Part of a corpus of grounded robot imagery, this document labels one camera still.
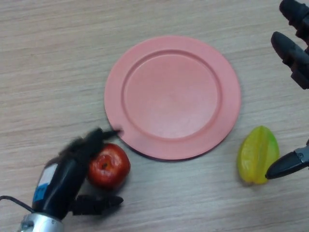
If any pink round plate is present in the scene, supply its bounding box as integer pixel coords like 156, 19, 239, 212
104, 35, 241, 161

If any red apple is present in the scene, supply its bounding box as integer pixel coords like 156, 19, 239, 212
87, 143, 131, 189

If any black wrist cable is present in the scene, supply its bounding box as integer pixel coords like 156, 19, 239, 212
0, 195, 34, 214

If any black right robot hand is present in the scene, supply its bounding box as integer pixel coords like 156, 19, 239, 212
265, 0, 309, 179

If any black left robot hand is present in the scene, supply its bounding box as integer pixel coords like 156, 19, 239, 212
31, 128, 124, 220

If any yellow green starfruit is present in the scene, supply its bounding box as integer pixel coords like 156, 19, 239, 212
236, 125, 280, 185

